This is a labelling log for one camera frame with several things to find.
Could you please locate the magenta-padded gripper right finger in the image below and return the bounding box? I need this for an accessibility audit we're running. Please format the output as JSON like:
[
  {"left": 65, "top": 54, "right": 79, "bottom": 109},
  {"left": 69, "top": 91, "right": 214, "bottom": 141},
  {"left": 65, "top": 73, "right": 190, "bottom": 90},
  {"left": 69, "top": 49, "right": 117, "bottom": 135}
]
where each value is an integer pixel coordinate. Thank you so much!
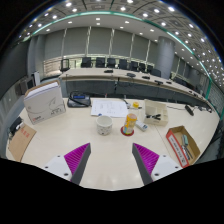
[{"left": 131, "top": 142, "right": 184, "bottom": 186}]

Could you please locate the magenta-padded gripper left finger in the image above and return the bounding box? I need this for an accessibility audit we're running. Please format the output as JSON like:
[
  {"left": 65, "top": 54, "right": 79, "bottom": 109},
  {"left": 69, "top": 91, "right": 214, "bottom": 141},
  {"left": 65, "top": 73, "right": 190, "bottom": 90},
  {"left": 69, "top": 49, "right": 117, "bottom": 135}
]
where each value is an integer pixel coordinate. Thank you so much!
[{"left": 43, "top": 142, "right": 92, "bottom": 186}]

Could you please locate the clear yellow-capped drink bottle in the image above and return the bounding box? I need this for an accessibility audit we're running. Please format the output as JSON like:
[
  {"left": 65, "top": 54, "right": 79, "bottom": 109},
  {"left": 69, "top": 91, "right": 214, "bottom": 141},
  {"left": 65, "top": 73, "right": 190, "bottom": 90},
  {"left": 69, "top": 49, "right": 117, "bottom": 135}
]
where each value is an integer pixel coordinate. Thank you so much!
[{"left": 122, "top": 113, "right": 138, "bottom": 135}]

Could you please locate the red-sided open cardboard box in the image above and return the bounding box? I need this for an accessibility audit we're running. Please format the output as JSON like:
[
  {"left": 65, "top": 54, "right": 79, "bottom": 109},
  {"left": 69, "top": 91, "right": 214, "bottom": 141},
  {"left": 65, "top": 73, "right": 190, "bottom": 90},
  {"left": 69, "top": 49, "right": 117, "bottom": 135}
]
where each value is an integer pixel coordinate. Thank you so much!
[{"left": 165, "top": 125, "right": 202, "bottom": 169}]

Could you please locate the flat round red coaster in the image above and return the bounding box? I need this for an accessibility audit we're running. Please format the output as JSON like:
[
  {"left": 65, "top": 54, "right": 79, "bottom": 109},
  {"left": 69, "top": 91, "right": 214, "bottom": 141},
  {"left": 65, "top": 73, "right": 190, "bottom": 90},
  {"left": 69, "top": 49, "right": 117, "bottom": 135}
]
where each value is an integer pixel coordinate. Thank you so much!
[{"left": 120, "top": 125, "right": 135, "bottom": 137}]

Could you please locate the white patterned paper cup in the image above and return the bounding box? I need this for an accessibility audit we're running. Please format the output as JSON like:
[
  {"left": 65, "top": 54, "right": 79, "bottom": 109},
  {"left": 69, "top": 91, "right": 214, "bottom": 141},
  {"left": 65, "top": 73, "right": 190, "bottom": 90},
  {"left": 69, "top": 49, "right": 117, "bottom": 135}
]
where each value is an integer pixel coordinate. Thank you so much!
[{"left": 96, "top": 115, "right": 114, "bottom": 136}]

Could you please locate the black stapler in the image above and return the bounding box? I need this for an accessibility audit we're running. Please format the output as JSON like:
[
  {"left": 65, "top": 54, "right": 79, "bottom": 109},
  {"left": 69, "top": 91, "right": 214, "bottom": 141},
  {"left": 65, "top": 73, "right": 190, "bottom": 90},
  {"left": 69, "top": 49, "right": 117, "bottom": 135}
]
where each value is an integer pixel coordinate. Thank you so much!
[{"left": 145, "top": 113, "right": 162, "bottom": 121}]

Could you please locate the white desk organizer tray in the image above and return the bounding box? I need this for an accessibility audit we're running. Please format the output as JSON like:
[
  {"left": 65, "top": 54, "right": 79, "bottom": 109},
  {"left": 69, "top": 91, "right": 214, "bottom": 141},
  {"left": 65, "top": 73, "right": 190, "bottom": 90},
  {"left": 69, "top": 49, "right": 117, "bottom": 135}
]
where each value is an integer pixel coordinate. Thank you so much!
[{"left": 143, "top": 98, "right": 169, "bottom": 127}]

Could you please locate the flat brown cardboard piece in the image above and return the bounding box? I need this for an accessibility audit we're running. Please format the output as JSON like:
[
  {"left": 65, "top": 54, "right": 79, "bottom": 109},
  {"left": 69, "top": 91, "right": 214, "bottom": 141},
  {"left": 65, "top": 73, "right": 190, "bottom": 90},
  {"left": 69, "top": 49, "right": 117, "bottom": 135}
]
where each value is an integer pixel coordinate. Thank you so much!
[{"left": 7, "top": 123, "right": 37, "bottom": 163}]

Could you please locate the black desk phone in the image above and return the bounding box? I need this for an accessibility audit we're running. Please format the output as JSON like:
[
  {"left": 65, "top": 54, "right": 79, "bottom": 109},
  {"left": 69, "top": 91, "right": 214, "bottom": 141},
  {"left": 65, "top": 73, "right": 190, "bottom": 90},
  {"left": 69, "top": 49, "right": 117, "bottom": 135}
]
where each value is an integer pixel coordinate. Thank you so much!
[{"left": 66, "top": 91, "right": 92, "bottom": 109}]

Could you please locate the white printed paper sheet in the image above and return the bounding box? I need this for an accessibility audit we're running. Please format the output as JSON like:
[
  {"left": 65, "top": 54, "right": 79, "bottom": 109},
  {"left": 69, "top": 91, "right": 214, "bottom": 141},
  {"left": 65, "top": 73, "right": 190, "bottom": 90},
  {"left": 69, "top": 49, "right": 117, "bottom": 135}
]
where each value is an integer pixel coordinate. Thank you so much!
[{"left": 90, "top": 98, "right": 129, "bottom": 119}]

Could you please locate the black pen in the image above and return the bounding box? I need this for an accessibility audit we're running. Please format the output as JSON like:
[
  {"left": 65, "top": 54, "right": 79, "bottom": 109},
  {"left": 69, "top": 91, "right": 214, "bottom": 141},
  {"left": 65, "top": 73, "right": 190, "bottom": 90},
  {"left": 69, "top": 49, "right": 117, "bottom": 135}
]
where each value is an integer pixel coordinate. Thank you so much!
[{"left": 122, "top": 98, "right": 132, "bottom": 110}]

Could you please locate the white printed cardboard box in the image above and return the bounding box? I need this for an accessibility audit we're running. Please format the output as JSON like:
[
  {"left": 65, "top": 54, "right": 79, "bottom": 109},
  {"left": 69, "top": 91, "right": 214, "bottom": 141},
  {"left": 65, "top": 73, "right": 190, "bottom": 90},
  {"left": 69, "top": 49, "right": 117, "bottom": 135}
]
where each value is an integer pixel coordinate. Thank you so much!
[{"left": 23, "top": 79, "right": 67, "bottom": 125}]

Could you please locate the black oblong device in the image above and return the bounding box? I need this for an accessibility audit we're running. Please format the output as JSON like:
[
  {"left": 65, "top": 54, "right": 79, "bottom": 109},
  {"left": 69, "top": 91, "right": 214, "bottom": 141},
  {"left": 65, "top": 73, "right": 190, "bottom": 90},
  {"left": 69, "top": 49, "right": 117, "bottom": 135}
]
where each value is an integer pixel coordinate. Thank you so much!
[{"left": 184, "top": 104, "right": 195, "bottom": 117}]

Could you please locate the black handheld device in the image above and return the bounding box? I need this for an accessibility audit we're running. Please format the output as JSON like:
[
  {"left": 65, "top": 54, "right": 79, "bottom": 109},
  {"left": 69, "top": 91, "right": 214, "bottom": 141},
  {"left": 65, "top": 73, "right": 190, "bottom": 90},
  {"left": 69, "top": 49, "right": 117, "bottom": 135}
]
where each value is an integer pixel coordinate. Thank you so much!
[{"left": 9, "top": 116, "right": 25, "bottom": 137}]

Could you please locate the long curved conference desk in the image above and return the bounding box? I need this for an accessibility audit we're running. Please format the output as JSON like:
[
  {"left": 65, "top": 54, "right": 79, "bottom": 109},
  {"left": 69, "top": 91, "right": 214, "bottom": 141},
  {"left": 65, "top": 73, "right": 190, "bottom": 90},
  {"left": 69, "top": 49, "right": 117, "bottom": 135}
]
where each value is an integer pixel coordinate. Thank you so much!
[{"left": 58, "top": 67, "right": 214, "bottom": 111}]

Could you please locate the black office chairs group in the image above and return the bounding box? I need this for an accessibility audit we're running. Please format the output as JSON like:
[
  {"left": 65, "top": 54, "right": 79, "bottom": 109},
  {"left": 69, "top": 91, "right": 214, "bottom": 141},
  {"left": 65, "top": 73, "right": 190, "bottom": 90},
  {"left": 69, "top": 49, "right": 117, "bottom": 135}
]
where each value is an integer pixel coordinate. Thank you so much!
[{"left": 59, "top": 56, "right": 188, "bottom": 88}]

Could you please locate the grey round column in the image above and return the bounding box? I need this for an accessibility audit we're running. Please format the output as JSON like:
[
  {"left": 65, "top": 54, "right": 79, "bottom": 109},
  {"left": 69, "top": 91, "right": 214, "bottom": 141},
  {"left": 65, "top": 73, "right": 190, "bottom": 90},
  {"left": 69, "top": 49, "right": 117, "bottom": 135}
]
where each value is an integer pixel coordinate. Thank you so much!
[{"left": 154, "top": 35, "right": 176, "bottom": 80}]

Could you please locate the ceiling lights group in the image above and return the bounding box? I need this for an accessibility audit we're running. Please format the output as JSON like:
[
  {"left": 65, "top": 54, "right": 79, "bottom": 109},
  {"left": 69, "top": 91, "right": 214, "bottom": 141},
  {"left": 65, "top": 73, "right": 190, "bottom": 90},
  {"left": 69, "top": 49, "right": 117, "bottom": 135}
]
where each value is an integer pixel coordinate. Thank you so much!
[{"left": 19, "top": 0, "right": 224, "bottom": 84}]

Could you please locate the teal handled tool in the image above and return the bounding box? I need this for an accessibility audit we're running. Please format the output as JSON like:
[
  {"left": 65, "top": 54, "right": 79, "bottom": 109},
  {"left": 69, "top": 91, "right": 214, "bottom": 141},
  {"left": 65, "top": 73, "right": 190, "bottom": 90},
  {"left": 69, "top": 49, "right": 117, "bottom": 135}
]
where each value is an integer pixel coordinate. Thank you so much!
[{"left": 181, "top": 134, "right": 190, "bottom": 148}]

